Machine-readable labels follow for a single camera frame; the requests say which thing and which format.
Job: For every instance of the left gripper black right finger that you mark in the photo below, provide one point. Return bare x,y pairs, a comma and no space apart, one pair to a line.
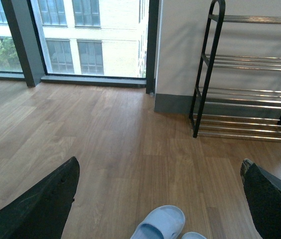
263,194

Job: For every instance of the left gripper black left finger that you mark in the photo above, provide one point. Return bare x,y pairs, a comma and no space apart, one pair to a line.
42,211

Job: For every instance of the light blue slipper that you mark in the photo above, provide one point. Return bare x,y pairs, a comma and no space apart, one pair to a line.
193,235
164,222

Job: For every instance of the black metal shoe rack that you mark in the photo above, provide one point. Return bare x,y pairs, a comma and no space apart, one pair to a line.
234,112

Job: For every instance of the dark window frame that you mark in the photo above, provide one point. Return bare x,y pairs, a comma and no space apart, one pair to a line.
94,42

